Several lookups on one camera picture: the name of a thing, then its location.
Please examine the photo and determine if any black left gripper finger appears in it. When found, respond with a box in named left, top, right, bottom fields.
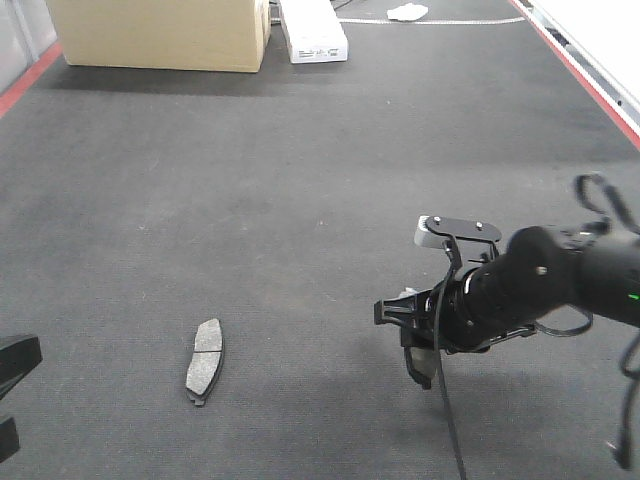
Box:
left=0, top=416, right=20, bottom=463
left=1, top=334, right=42, bottom=398

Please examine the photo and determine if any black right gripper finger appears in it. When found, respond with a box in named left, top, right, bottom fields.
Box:
left=373, top=292, right=417, bottom=328
left=402, top=344, right=434, bottom=391

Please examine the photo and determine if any cardboard box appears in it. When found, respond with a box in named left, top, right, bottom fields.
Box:
left=46, top=0, right=271, bottom=73

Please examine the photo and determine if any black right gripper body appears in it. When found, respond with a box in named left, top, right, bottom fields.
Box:
left=404, top=264, right=535, bottom=352

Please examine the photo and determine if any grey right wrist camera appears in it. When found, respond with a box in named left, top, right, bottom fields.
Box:
left=414, top=215, right=502, bottom=249

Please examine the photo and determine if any brake pad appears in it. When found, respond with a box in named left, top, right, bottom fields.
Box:
left=403, top=344, right=441, bottom=390
left=185, top=318, right=225, bottom=407

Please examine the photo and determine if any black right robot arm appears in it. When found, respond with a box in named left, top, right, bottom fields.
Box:
left=373, top=227, right=639, bottom=354

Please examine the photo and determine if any white long carton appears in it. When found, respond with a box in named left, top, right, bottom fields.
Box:
left=278, top=0, right=349, bottom=64

